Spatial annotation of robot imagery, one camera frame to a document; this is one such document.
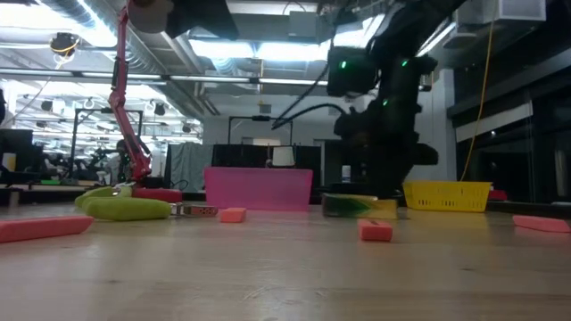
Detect grey hanging cloth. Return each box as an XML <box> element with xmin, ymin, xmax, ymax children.
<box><xmin>168</xmin><ymin>142</ymin><xmax>214</xmax><ymax>193</ymax></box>

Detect pink plastic bin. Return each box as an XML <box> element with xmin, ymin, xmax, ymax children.
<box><xmin>203</xmin><ymin>166</ymin><xmax>315</xmax><ymax>212</ymax></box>

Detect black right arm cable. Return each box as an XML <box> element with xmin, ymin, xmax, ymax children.
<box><xmin>270</xmin><ymin>65</ymin><xmax>351</xmax><ymax>132</ymax></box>

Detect fluorescent ceiling light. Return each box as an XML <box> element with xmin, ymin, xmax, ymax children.
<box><xmin>186</xmin><ymin>37</ymin><xmax>332</xmax><ymax>64</ymax></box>

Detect yellow green crayon box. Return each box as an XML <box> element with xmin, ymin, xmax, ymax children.
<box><xmin>320</xmin><ymin>192</ymin><xmax>399</xmax><ymax>220</ymax></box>

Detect yellow power cord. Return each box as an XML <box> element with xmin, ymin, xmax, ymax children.
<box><xmin>459</xmin><ymin>17</ymin><xmax>498</xmax><ymax>183</ymax></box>

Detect white lampshade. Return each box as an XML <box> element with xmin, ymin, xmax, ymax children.
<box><xmin>271</xmin><ymin>145</ymin><xmax>297</xmax><ymax>169</ymax></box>

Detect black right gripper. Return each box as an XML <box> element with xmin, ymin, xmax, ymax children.
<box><xmin>333</xmin><ymin>105</ymin><xmax>441</xmax><ymax>200</ymax></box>

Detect green-handled pliers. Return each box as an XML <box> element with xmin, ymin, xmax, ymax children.
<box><xmin>74</xmin><ymin>185</ymin><xmax>134</xmax><ymax>209</ymax></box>
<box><xmin>81</xmin><ymin>195</ymin><xmax>220</xmax><ymax>223</ymax></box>

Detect yellow plastic basket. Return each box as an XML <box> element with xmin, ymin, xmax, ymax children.
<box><xmin>401</xmin><ymin>180</ymin><xmax>493</xmax><ymax>214</ymax></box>

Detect red desk lamp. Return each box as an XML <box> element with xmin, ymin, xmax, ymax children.
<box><xmin>109</xmin><ymin>0</ymin><xmax>185</xmax><ymax>204</ymax></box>

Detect person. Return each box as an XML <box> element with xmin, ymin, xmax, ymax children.
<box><xmin>103</xmin><ymin>138</ymin><xmax>133</xmax><ymax>186</ymax></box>

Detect orange rubber eraser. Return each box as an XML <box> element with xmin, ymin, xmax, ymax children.
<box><xmin>511</xmin><ymin>214</ymin><xmax>571</xmax><ymax>235</ymax></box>
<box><xmin>357</xmin><ymin>218</ymin><xmax>394</xmax><ymax>243</ymax></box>
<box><xmin>219</xmin><ymin>207</ymin><xmax>248</xmax><ymax>225</ymax></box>
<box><xmin>0</xmin><ymin>215</ymin><xmax>95</xmax><ymax>245</ymax></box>

